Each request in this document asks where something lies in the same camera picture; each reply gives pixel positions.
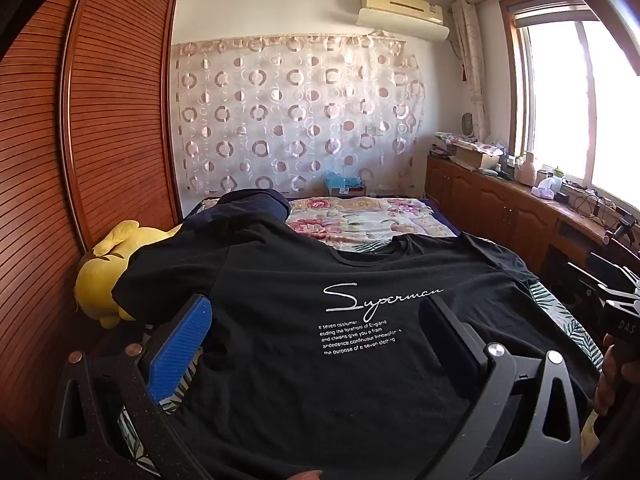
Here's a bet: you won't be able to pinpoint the long wooden cabinet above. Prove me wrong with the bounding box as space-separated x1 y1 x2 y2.
425 152 640 281

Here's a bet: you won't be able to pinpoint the folded navy clothes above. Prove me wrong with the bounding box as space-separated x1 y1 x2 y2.
215 189 292 226

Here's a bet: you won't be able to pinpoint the leaf-print bed sheet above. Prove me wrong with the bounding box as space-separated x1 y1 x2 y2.
117 240 606 466

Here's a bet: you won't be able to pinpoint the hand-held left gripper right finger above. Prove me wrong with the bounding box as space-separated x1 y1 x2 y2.
407 294 583 480

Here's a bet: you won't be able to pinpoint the yellow plush toy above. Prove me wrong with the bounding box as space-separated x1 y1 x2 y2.
75 220 183 330

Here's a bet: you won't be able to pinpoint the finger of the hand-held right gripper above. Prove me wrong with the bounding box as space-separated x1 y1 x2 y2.
566 260 623 306

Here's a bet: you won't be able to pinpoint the person's right hand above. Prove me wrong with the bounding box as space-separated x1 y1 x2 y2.
592 334 623 413

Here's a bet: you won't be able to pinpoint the blue plastic bag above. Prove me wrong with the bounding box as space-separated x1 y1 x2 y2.
322 170 366 196

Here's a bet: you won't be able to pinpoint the open cardboard box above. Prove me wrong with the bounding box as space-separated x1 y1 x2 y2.
452 142 506 171

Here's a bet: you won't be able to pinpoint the black printed t-shirt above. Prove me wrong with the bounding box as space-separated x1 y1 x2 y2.
112 217 601 480

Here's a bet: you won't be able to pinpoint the patterned window curtain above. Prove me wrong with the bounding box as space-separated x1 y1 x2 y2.
452 0 488 141

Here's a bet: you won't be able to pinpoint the soft tissue pack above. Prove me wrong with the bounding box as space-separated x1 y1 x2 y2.
530 177 558 201

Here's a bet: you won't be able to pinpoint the white plastic jug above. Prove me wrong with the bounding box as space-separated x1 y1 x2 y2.
515 152 536 186

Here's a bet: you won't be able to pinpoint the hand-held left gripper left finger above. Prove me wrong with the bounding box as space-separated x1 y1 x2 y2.
47 294 216 480

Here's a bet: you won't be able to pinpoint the wall air conditioner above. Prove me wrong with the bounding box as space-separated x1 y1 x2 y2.
356 0 451 41

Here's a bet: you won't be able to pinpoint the floral blanket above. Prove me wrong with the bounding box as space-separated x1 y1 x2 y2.
287 196 461 253

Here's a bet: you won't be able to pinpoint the slatted wooden wardrobe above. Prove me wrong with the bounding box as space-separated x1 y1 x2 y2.
0 0 181 461

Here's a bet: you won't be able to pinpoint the circle-patterned sheer wall curtain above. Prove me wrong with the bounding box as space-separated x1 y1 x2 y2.
170 32 426 198

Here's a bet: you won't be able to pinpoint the wooden-framed window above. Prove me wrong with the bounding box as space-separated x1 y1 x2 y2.
500 0 640 211

